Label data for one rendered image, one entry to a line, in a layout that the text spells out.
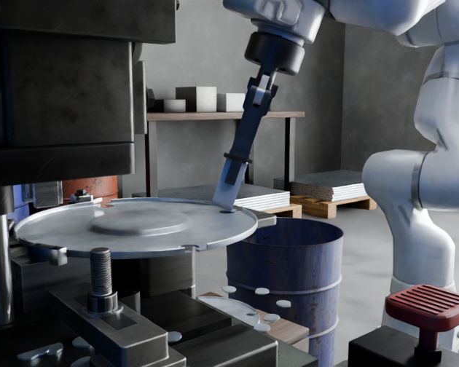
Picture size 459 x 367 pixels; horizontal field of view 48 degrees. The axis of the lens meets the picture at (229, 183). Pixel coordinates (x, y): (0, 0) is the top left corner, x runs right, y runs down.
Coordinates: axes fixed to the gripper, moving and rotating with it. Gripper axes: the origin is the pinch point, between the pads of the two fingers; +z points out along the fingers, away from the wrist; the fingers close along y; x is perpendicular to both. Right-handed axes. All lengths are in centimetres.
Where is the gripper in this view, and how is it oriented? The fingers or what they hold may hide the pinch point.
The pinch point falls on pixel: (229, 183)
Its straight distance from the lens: 71.6
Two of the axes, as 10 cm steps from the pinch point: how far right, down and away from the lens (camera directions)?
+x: -9.4, -3.3, 0.2
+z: -3.2, 9.3, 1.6
